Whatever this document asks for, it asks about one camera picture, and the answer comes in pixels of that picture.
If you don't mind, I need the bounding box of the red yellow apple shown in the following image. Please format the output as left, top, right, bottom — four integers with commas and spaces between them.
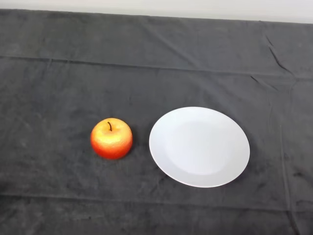
90, 117, 134, 160

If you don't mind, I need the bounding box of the white round plate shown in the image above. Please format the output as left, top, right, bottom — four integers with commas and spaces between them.
148, 106, 250, 188

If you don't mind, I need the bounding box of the black cloth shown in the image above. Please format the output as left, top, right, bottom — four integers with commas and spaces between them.
0, 8, 313, 235

